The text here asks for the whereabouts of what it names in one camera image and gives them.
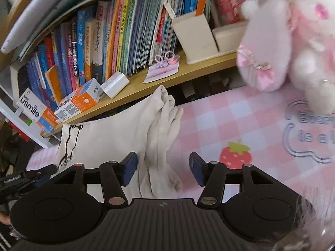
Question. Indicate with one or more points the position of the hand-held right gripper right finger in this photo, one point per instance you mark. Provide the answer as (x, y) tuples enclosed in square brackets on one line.
[(196, 170)]

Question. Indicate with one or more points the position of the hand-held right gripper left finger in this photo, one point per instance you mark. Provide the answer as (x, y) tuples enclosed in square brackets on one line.
[(130, 170)]

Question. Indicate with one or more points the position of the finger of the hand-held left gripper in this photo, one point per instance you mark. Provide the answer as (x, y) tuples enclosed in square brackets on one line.
[(39, 174)]

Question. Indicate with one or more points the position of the cream t-shirt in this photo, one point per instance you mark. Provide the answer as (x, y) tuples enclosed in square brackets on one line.
[(112, 136)]

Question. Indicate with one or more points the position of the person's left forearm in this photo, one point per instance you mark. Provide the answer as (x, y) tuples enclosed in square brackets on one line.
[(4, 238)]

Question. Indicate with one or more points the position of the pink checked table mat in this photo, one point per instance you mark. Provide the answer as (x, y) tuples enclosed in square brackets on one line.
[(235, 125)]

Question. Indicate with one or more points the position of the blue white orange box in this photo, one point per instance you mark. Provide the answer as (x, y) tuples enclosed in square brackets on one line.
[(31, 104)]

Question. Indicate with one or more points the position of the small white box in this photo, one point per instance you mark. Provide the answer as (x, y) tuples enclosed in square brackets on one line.
[(115, 85)]

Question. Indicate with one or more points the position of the wooden shelf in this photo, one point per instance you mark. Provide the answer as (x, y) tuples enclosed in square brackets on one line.
[(162, 81)]

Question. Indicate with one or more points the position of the pink bow hair clip card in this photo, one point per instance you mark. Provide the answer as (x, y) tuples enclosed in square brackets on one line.
[(162, 70)]

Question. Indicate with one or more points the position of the cream pen holder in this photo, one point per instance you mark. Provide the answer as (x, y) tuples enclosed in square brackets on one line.
[(196, 39)]

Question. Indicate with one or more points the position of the cream storage box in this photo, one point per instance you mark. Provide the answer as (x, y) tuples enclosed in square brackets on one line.
[(227, 39)]

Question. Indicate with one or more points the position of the row of colourful books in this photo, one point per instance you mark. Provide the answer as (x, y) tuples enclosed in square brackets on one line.
[(136, 31)]

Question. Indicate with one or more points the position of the pink plush bunny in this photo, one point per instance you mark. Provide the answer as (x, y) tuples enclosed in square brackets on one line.
[(267, 44)]

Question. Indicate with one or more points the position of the white flat panel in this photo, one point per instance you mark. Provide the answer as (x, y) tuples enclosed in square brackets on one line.
[(26, 23)]

